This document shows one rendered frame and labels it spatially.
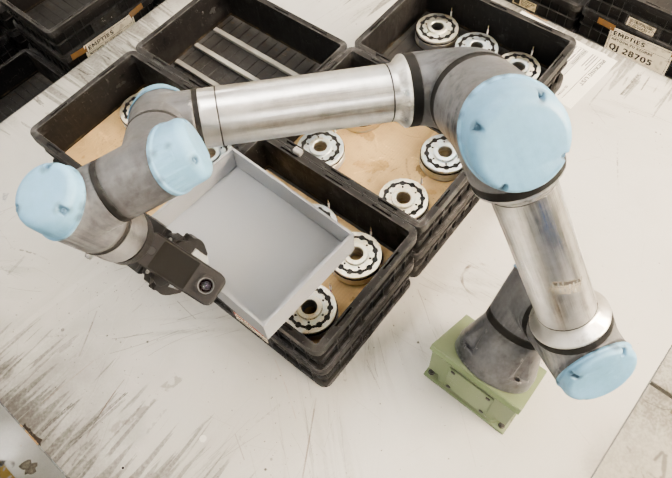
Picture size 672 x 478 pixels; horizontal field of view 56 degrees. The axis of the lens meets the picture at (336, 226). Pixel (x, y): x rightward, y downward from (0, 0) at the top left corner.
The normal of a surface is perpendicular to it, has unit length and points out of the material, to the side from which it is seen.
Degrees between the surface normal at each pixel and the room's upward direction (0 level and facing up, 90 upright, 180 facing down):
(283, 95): 19
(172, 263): 36
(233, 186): 2
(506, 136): 56
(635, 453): 0
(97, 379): 0
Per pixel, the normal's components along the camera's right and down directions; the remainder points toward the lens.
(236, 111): 0.14, 0.12
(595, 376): 0.24, 0.61
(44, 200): -0.22, -0.29
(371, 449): -0.05, -0.51
